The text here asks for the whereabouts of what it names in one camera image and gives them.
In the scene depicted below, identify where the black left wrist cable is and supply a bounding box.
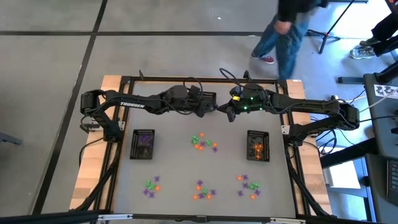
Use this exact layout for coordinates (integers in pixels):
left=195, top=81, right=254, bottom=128
left=182, top=77, right=205, bottom=94

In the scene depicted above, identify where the black floor cable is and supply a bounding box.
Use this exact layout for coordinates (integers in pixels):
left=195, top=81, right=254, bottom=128
left=78, top=136, right=106, bottom=170

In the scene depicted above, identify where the black diagonal desk beam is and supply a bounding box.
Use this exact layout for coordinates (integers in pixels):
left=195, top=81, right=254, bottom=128
left=320, top=138, right=379, bottom=169

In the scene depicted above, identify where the person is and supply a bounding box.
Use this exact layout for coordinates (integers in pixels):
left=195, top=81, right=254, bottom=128
left=349, top=12, right=398, bottom=60
left=251, top=0, right=329, bottom=81

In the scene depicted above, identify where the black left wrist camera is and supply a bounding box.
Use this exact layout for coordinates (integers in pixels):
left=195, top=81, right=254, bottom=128
left=188, top=84, right=201, bottom=100

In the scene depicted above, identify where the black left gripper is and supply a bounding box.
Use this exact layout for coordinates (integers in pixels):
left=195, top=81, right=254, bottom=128
left=183, top=92, right=218, bottom=119

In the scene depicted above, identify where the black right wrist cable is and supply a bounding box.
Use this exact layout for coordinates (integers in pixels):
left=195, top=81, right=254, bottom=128
left=219, top=67, right=249, bottom=91

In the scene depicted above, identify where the silver metal bracket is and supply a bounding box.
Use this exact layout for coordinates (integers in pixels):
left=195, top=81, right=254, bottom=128
left=97, top=213, right=134, bottom=222
left=269, top=217, right=307, bottom=224

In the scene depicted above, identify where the white printed paper sheet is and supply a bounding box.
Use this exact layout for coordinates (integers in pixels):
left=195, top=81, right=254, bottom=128
left=374, top=83, right=398, bottom=100

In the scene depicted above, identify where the grey floor object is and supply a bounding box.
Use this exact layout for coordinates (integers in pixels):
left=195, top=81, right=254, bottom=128
left=0, top=132, right=24, bottom=146

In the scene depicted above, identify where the black keyboard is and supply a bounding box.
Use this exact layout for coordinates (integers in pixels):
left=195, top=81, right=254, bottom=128
left=386, top=160, right=398, bottom=206

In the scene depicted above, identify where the black aluminium table frame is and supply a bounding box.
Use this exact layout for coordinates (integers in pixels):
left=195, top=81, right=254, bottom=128
left=74, top=70, right=333, bottom=218

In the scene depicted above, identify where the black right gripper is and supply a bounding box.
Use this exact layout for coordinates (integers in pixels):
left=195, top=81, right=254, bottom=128
left=217, top=89, right=270, bottom=123

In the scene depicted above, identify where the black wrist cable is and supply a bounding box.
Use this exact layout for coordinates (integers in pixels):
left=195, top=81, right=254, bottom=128
left=182, top=77, right=205, bottom=94
left=219, top=67, right=249, bottom=91

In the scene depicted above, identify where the black floor bar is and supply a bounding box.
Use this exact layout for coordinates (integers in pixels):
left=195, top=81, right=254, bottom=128
left=338, top=76, right=368, bottom=85

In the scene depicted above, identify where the black desk cable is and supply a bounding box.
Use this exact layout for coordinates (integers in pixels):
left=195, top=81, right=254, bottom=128
left=354, top=114, right=398, bottom=124

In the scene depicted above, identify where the white cable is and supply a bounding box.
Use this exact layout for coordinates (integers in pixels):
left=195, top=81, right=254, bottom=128
left=343, top=90, right=398, bottom=114

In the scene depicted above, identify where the black tripod stand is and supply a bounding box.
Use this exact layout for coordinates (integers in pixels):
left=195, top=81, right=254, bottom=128
left=307, top=0, right=357, bottom=55

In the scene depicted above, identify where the grey desk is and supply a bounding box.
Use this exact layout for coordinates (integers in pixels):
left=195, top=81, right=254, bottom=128
left=363, top=73, right=398, bottom=224

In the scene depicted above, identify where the black overhead rig beam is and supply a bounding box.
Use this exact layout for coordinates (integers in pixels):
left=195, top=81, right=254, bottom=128
left=0, top=209, right=398, bottom=224

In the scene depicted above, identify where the wooden table side board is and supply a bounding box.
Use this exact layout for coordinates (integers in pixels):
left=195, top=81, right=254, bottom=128
left=69, top=74, right=128, bottom=211
left=279, top=79, right=333, bottom=215

